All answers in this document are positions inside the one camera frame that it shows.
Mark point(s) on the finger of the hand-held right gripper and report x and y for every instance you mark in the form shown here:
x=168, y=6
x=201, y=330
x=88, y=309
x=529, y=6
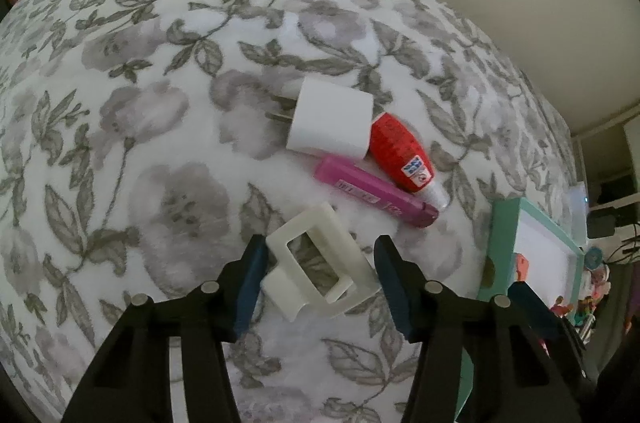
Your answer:
x=532, y=308

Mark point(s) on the black device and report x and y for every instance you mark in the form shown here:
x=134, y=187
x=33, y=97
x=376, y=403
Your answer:
x=602, y=223

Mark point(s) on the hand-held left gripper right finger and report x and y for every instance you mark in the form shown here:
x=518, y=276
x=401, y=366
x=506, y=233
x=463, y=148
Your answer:
x=397, y=283

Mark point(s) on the clear plastic box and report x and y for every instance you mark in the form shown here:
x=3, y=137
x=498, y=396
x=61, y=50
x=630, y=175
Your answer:
x=579, y=208

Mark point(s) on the coral and blue plastic holder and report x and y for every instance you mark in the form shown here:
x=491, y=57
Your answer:
x=521, y=268

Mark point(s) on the white shelf unit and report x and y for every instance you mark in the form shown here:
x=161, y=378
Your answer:
x=607, y=163

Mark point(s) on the pink highlighter pen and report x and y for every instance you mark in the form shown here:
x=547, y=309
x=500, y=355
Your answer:
x=370, y=190

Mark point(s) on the white wall charger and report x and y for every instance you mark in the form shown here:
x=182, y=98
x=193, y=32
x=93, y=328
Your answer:
x=332, y=118

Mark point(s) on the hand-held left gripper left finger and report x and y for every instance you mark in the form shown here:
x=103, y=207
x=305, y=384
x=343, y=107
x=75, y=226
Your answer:
x=245, y=283

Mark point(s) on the red correction fluid bottle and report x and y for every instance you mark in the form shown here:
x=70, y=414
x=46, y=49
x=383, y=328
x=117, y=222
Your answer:
x=400, y=148

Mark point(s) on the colourful clutter pile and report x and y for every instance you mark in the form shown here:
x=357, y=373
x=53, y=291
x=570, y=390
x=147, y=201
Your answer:
x=590, y=293

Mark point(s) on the white plastic bracket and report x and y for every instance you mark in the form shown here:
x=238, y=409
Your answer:
x=305, y=223

